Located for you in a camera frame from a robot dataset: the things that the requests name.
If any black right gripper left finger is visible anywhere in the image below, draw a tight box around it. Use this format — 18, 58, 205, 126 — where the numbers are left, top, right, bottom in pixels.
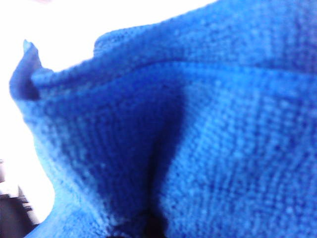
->
105, 229, 124, 238

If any blue microfiber rag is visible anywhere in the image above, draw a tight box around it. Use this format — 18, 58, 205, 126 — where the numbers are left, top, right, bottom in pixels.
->
8, 0, 317, 238

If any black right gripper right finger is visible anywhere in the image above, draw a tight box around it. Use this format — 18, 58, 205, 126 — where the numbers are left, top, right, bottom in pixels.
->
142, 214, 167, 238

